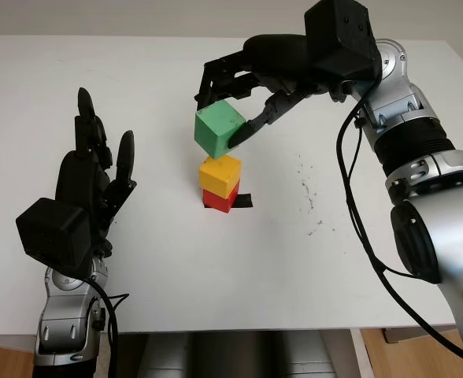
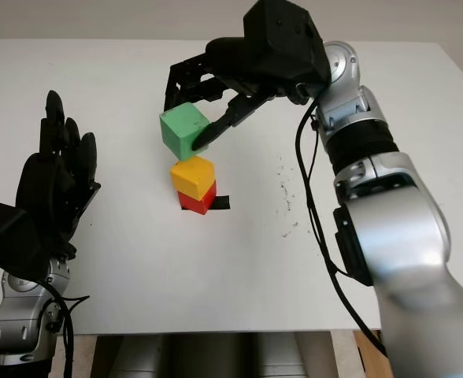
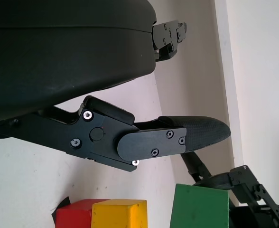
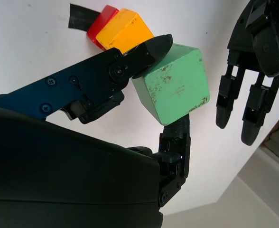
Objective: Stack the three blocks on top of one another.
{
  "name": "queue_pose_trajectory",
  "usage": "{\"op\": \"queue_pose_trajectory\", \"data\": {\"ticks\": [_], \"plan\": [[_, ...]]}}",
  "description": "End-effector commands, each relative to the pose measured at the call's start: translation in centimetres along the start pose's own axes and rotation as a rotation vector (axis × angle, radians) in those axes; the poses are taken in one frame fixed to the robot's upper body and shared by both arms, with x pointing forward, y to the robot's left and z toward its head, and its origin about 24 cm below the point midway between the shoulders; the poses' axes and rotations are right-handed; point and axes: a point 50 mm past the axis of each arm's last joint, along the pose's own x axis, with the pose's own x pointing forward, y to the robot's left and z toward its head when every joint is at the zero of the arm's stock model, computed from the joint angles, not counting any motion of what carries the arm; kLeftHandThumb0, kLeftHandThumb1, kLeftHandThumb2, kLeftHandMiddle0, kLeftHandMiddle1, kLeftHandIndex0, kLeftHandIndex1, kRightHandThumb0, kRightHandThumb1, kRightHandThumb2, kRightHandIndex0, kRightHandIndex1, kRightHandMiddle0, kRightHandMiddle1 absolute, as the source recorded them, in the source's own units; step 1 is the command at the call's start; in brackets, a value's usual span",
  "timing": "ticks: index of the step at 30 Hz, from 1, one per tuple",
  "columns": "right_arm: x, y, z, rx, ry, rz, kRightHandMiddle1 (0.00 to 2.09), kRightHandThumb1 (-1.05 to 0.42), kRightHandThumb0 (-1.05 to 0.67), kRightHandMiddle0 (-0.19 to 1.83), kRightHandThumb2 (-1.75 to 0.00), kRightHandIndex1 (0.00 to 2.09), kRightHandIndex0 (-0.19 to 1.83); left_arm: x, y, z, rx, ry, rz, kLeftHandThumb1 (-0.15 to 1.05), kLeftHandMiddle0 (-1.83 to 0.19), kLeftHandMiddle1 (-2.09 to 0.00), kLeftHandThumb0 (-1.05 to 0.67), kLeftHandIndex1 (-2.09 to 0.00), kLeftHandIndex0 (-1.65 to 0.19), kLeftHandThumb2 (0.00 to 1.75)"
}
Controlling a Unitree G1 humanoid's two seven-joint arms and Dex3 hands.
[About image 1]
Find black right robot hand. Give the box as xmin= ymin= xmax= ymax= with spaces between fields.
xmin=194 ymin=34 xmax=349 ymax=150

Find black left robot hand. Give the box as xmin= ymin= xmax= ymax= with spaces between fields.
xmin=55 ymin=87 xmax=139 ymax=259

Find green cube block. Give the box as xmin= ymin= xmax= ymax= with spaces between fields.
xmin=194 ymin=99 xmax=246 ymax=160

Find yellow cube block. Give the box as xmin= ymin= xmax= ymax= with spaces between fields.
xmin=198 ymin=154 xmax=243 ymax=198

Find red cube block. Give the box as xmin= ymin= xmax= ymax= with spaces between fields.
xmin=202 ymin=184 xmax=241 ymax=214

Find black tape strip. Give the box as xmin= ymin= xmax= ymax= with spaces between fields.
xmin=202 ymin=193 xmax=254 ymax=210

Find dark grey robot body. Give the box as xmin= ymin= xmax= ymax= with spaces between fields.
xmin=115 ymin=330 xmax=353 ymax=378

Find white table leg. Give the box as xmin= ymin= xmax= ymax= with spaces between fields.
xmin=349 ymin=328 xmax=376 ymax=378

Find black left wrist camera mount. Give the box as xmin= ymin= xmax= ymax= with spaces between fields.
xmin=15 ymin=197 xmax=93 ymax=275

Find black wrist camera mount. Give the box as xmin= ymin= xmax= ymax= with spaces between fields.
xmin=304 ymin=0 xmax=383 ymax=84
xmin=15 ymin=197 xmax=93 ymax=275

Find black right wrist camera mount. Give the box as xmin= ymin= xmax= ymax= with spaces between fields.
xmin=304 ymin=0 xmax=383 ymax=84

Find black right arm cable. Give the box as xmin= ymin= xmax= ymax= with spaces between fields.
xmin=335 ymin=94 xmax=463 ymax=364

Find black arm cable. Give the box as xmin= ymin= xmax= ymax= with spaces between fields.
xmin=335 ymin=94 xmax=463 ymax=364
xmin=84 ymin=275 xmax=131 ymax=378

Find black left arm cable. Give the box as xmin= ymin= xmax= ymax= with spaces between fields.
xmin=84 ymin=275 xmax=131 ymax=378

